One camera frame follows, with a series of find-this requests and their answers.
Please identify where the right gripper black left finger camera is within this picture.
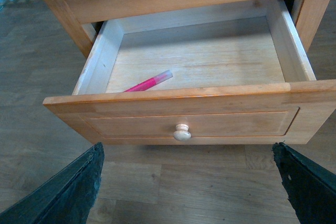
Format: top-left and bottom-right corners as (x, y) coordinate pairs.
(1, 143), (104, 223)

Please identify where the wooden drawer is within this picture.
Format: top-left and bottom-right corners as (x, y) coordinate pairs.
(43, 0), (335, 145)

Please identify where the pink marker with white caps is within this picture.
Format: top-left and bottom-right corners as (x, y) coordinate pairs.
(124, 70), (173, 92)

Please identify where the round wooden drawer knob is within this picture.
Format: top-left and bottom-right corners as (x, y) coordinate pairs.
(173, 124), (192, 142)

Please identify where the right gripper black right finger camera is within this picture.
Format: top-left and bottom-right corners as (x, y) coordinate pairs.
(272, 143), (335, 223)

